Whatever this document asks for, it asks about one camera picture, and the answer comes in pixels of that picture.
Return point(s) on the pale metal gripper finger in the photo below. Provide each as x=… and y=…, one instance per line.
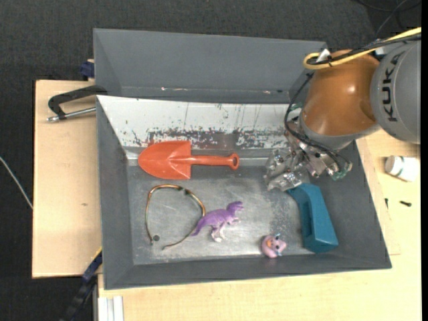
x=288, y=180
x=279, y=160

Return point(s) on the teal plastic block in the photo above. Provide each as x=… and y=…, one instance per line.
x=316, y=219

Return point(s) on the pink toy animal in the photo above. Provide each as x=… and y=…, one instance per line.
x=272, y=245

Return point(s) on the purple toy dinosaur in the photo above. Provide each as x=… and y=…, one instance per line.
x=217, y=219

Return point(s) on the white plastic bottle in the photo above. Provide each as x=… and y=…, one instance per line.
x=403, y=168

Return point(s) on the small black screw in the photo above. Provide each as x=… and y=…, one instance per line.
x=406, y=203

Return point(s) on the grey metal bin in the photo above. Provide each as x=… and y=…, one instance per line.
x=187, y=212

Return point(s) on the orange toy shovel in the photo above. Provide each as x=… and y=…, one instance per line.
x=167, y=160

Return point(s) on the brown-framed clear sunglasses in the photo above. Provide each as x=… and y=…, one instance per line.
x=147, y=209

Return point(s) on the pale wood flat board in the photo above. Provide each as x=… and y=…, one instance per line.
x=63, y=186

